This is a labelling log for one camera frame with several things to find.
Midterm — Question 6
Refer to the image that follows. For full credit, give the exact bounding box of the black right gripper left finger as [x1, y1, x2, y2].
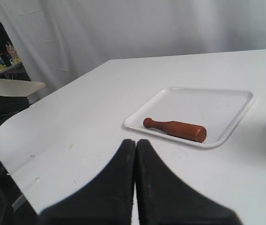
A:
[38, 139, 135, 225]

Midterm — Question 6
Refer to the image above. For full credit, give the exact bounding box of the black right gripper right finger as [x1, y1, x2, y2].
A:
[135, 139, 242, 225]

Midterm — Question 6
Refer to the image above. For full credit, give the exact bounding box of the brown wooden pestle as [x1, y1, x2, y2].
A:
[143, 118, 207, 143]

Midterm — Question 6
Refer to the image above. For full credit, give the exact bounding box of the white rectangular plastic tray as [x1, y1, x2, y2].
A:
[124, 87, 255, 148]

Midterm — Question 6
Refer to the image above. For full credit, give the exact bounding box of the white side table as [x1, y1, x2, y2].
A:
[0, 79, 46, 105]

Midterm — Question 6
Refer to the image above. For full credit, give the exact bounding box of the cluttered background table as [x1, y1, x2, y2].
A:
[0, 41, 29, 80]

